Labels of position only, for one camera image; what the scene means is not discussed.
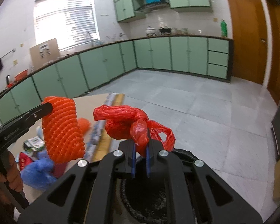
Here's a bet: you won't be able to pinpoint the black trash bin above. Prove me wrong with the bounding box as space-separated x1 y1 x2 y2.
114 148 201 224

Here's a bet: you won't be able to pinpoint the black wok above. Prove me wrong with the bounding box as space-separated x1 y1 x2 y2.
159 26 171 35

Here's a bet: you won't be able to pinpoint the blue plastic bag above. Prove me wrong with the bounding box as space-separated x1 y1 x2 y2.
20 151 57 190

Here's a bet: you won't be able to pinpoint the green lower kitchen cabinets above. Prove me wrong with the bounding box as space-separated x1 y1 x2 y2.
0 35 234 123

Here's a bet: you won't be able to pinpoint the white pot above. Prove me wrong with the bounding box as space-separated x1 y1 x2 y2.
146 26 157 37

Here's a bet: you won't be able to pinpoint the window with blinds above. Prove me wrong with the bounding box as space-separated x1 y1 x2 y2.
33 0 100 51

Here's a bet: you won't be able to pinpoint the green snack wrapper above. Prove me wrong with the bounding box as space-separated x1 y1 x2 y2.
23 136 45 151

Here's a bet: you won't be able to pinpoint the beige tablecloth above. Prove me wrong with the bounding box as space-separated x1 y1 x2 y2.
9 93 124 203

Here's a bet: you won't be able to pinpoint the person's left hand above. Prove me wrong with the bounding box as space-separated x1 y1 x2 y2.
0 151 24 205

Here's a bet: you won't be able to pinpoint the red plastic bag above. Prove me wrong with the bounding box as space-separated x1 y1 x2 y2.
93 105 175 157

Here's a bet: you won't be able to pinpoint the cardboard box on counter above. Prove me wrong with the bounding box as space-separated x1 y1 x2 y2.
29 38 60 69

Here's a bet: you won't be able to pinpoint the green bottle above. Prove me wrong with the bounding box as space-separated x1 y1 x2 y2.
220 19 228 38

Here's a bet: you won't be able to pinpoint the kettle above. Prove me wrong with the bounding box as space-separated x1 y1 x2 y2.
5 75 11 85

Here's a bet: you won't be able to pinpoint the red basin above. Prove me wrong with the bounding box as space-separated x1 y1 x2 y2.
14 69 28 82

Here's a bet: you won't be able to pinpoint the orange spiky sponge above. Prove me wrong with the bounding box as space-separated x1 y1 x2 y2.
42 96 85 164

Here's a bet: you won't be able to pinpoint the wooden door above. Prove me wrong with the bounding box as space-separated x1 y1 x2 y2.
266 0 280 105
228 0 267 84

